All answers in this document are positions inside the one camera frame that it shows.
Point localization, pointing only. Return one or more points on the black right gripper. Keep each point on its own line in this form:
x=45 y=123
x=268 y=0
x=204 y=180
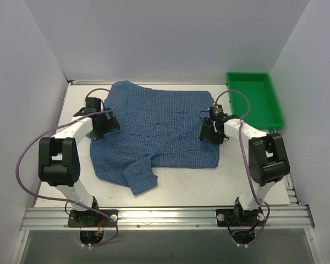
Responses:
x=210 y=132

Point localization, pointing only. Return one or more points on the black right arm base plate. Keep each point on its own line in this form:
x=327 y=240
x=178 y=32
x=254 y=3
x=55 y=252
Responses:
x=228 y=217

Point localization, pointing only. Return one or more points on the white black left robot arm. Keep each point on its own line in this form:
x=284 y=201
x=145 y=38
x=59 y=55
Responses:
x=58 y=158

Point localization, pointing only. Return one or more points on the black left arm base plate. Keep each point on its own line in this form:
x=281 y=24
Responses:
x=84 y=219

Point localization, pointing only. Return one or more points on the aluminium front frame rail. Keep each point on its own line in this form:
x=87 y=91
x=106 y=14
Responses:
x=172 y=218

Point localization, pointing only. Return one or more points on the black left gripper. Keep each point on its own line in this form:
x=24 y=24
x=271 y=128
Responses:
x=105 y=125

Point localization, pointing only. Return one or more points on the green plastic bin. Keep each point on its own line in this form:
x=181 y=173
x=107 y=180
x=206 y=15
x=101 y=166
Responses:
x=265 y=113

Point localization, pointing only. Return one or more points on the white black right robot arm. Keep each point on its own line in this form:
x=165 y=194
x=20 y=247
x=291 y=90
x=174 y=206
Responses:
x=264 y=156

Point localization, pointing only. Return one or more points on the blue checkered long sleeve shirt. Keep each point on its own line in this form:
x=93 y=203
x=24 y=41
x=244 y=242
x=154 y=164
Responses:
x=158 y=128

